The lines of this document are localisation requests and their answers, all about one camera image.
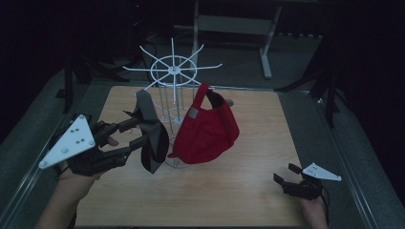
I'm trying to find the person's left hand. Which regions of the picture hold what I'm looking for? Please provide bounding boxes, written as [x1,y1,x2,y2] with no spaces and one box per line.
[58,164,103,192]

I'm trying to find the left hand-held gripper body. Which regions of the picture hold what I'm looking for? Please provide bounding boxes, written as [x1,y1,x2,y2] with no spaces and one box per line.
[38,114,132,177]

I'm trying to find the grey metal desk frame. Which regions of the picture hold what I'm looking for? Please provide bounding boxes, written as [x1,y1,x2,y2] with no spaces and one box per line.
[173,0,285,80]

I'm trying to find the grey visor cap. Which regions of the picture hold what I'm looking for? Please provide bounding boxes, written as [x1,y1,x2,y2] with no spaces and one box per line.
[123,89,170,175]

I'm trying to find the red baseball cap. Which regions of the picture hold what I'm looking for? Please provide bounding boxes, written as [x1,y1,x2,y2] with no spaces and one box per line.
[167,83,241,165]

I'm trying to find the black floor cables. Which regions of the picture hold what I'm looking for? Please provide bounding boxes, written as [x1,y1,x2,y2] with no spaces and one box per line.
[92,34,160,88]

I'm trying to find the white wire hat rack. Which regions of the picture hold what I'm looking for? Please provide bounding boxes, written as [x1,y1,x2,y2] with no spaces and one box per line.
[122,37,224,170]

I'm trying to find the black stand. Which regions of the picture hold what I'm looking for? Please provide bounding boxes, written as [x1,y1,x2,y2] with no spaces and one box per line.
[275,31,349,129]
[55,56,94,115]

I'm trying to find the person's right hand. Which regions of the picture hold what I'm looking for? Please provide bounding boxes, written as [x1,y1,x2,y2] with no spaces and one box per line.
[301,195,330,229]

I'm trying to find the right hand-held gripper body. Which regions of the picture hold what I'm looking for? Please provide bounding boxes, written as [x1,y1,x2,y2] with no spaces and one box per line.
[281,162,343,201]

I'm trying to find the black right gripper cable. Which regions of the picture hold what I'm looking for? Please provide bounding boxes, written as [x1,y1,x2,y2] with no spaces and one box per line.
[319,186,331,223]

